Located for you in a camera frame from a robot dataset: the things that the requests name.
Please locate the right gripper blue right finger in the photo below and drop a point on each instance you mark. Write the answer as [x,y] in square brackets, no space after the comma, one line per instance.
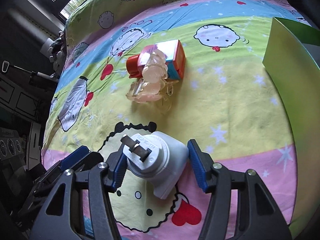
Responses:
[201,164]

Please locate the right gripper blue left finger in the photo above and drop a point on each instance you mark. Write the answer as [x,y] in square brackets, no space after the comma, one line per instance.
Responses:
[117,166]

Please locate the white plug adapter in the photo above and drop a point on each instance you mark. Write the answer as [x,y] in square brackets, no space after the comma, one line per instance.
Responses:
[158,158]

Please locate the pink translucent hair claw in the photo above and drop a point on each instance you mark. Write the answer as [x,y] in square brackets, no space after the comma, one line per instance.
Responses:
[153,88]

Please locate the orange cap carton bottle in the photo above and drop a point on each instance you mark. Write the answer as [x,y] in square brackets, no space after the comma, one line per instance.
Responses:
[168,53]

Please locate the colourful cartoon bed sheet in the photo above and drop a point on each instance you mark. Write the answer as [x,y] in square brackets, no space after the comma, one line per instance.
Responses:
[226,100]

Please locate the grey plush toy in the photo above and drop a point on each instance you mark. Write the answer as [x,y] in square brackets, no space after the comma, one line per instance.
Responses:
[58,53]

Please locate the green white open box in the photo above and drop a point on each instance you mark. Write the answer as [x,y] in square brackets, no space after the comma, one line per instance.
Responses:
[292,61]

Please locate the black triple lens camera box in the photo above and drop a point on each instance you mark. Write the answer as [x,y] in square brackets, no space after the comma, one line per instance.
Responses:
[10,144]

